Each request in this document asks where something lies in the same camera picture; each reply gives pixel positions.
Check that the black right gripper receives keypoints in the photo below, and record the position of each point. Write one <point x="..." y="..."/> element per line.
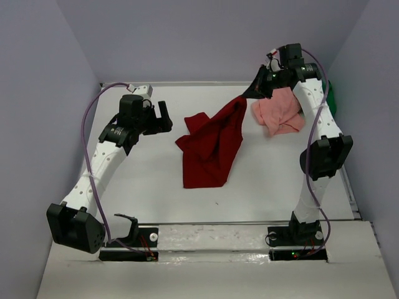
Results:
<point x="257" y="90"/>

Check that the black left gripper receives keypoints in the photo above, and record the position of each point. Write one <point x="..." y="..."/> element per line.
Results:
<point x="162" y="125"/>

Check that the dark red t-shirt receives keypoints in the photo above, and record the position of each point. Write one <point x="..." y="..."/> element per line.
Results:
<point x="210" y="147"/>

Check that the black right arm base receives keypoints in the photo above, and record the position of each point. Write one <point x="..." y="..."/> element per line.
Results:
<point x="296" y="241"/>

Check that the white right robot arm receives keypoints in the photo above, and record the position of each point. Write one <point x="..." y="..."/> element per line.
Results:
<point x="327" y="149"/>

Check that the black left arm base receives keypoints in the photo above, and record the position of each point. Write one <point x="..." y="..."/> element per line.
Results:
<point x="140" y="244"/>

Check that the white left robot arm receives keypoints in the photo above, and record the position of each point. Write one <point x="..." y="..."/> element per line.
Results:
<point x="79" y="221"/>

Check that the pink t-shirt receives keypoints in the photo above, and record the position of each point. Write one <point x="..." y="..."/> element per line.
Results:
<point x="280" y="114"/>

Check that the green t-shirt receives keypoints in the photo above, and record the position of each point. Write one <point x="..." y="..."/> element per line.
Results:
<point x="330" y="97"/>

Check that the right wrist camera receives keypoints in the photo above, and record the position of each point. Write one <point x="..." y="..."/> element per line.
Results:
<point x="288" y="57"/>

